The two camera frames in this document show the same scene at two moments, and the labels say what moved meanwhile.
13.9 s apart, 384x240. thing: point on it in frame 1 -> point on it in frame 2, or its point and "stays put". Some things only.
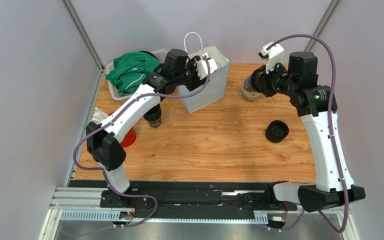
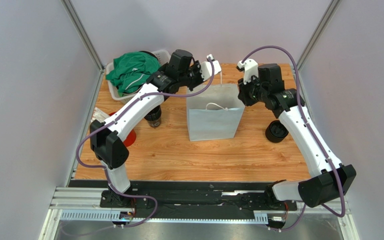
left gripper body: [193, 81] stays put
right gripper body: [262, 81] -> [245, 92]
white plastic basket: [161, 55] stays put
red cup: [129, 138] stays put
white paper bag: [215, 88] -> [215, 113]
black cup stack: [154, 116] stays put
